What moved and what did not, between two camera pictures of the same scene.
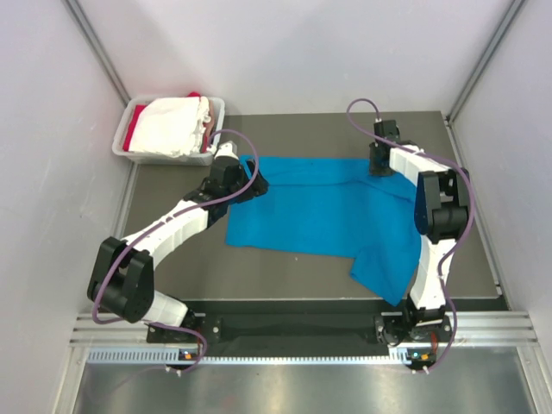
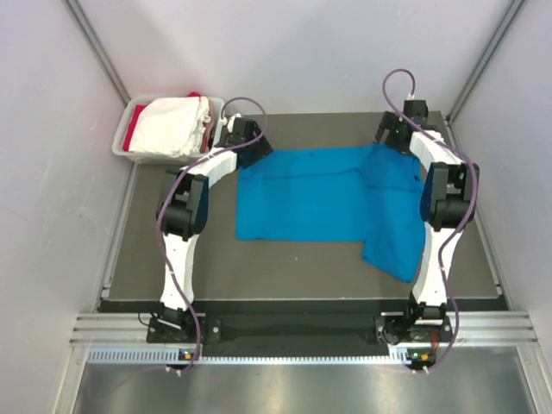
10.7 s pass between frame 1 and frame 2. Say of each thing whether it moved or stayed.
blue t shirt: moved
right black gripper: moved
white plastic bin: stayed
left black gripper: moved
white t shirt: stayed
